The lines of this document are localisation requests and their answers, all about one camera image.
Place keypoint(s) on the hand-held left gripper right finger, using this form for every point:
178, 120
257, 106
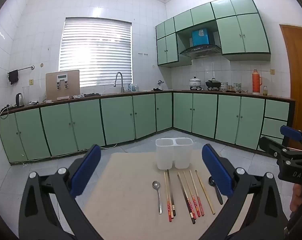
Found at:
217, 172

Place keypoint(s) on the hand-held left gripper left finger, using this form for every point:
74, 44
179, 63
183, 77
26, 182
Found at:
86, 170

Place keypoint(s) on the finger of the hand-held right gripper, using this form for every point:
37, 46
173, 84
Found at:
268, 143
291, 132

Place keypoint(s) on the black spoon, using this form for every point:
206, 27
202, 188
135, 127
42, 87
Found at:
218, 195

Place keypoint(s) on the red patterned chopstick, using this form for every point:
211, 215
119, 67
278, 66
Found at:
191, 195
167, 193
196, 192

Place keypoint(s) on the black chopstick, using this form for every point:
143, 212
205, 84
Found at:
185, 197
171, 192

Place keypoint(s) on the white two-compartment utensil holder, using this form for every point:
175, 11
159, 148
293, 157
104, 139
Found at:
166, 155

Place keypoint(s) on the silver metal spoon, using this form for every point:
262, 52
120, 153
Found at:
156, 185

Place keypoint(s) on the person's right hand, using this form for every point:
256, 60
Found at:
296, 197

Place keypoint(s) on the glass jar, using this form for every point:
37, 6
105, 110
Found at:
265, 91

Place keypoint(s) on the wooden door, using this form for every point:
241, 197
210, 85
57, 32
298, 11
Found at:
298, 80

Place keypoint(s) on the green base cabinets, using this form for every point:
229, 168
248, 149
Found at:
116, 120

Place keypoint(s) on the orange thermos flask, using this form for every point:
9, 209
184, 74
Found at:
256, 82

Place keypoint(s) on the patterned cup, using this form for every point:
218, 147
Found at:
237, 88

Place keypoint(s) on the stacked bowls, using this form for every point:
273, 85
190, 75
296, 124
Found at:
224, 86

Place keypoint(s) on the dark rag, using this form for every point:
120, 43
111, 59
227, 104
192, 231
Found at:
88, 95

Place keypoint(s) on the black wok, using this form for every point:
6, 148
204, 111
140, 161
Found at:
213, 83

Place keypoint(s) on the printed cardboard box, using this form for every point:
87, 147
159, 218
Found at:
51, 87

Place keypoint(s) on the white cooking pot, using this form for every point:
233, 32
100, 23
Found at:
195, 83

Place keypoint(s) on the small bottles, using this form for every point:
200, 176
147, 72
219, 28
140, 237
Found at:
133, 88

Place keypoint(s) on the clear plastic pitcher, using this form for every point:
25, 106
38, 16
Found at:
26, 95

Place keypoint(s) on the electric kettle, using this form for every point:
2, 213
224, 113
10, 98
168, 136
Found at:
19, 100

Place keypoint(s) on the metal sink faucet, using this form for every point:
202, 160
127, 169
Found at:
121, 80

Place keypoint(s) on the black range hood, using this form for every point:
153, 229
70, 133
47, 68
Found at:
199, 50

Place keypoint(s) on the dark cloth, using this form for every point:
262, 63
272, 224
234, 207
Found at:
13, 77

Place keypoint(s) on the white window blind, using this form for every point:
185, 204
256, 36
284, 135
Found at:
96, 50

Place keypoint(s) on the blue box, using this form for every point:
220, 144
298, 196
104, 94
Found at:
201, 37

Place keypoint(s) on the green wall cabinets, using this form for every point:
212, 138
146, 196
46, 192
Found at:
251, 35

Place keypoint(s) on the metal towel rail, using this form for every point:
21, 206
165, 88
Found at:
23, 68

